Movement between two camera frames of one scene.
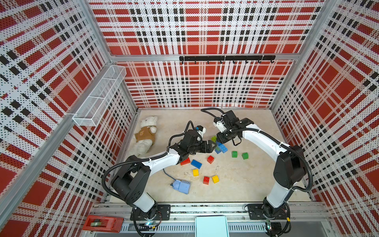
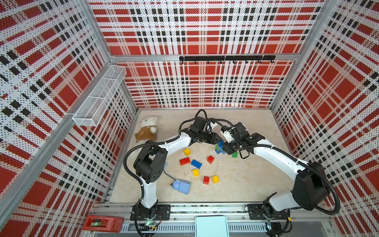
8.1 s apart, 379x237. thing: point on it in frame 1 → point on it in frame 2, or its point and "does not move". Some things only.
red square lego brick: [206, 180] does not move
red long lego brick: [185, 162] does not move
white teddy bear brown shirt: [146, 137] does not move
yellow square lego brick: [195, 172] does not move
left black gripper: [209, 149] → [214, 137]
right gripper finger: [236, 140] → [249, 149]
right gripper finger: [222, 137] → [230, 147]
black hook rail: [229, 58] does not move
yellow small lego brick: [215, 179] does not move
